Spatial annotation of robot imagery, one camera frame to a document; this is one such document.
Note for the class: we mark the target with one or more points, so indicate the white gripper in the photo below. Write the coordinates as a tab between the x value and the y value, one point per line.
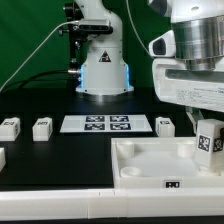
175	84

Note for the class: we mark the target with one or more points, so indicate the white square tabletop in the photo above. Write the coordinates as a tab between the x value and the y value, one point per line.
159	163

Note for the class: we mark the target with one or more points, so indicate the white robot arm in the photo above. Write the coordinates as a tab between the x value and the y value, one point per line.
188	60

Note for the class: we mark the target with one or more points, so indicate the white left obstacle block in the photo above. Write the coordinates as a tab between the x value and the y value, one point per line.
2	158

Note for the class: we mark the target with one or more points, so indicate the white marker base plate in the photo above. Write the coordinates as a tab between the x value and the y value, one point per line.
105	123

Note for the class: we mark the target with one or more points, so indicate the black camera on mount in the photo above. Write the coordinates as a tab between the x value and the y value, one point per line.
87	26

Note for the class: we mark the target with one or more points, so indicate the white front obstacle wall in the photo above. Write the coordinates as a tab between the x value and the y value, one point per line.
110	203

